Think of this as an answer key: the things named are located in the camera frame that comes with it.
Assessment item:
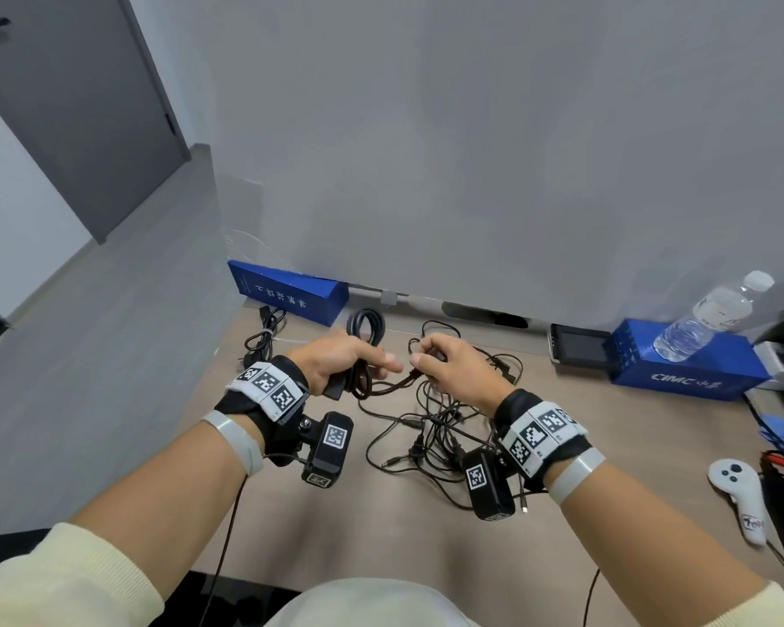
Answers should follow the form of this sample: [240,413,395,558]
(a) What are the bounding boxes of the pile of black cables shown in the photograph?
[355,319,537,516]

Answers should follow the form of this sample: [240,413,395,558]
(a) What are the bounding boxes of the black office chair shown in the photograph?
[163,570,301,627]

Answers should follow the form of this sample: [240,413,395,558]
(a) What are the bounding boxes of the person's left hand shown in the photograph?
[287,332,404,394]

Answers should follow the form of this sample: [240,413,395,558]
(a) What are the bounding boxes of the right wrist marker strap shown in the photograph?
[491,388,592,488]

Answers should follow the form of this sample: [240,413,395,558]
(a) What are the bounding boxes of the person's cream sweater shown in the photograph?
[264,577,478,627]

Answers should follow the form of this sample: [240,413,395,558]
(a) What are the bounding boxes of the wrist marker strap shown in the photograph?
[491,388,592,488]
[213,355,310,462]

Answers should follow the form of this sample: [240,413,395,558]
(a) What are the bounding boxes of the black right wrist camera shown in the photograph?
[462,448,517,522]

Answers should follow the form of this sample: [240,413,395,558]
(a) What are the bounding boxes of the clear plastic water bottle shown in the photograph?
[652,270,775,363]

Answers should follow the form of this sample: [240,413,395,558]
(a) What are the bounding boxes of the grey left wristband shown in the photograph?
[200,410,265,477]

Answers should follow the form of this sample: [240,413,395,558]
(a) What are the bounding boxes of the light wooden table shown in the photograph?
[189,300,784,627]

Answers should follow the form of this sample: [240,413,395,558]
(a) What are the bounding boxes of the white game controller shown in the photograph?
[707,457,769,548]

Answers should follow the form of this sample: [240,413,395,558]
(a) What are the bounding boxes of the person's right hand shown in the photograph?
[408,334,517,415]

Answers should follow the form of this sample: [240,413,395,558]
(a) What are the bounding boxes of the left wrist marker strap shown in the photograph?
[213,355,310,462]

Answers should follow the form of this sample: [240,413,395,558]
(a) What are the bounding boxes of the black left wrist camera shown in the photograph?
[300,412,355,490]

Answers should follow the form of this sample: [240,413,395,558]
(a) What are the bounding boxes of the grey wristband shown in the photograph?
[200,410,265,477]
[546,448,607,506]

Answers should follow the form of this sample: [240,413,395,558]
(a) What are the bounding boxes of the thick black power cable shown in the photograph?
[323,308,432,402]

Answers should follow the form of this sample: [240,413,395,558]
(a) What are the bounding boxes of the blue triangular box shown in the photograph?
[226,259,351,328]

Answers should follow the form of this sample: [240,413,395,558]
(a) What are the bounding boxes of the blue rectangular box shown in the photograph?
[604,317,772,402]

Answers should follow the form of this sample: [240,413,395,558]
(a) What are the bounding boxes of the grey door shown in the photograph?
[0,0,192,246]

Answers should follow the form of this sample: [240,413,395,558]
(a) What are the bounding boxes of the small black screen device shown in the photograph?
[547,324,612,373]

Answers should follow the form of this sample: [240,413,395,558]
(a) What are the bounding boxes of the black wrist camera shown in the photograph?
[462,448,517,522]
[300,412,355,490]

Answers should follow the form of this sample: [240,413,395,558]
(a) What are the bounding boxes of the grey right wristband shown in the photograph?
[546,448,607,506]

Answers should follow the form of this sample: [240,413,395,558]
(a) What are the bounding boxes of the person's right forearm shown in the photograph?
[558,460,784,627]

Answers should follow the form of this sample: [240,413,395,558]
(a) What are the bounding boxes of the person's left forearm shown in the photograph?
[0,427,249,627]

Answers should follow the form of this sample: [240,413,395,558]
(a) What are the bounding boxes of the black cable with round plug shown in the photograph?
[238,306,288,370]

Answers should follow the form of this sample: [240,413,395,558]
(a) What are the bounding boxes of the black left camera cable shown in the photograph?
[206,473,247,627]

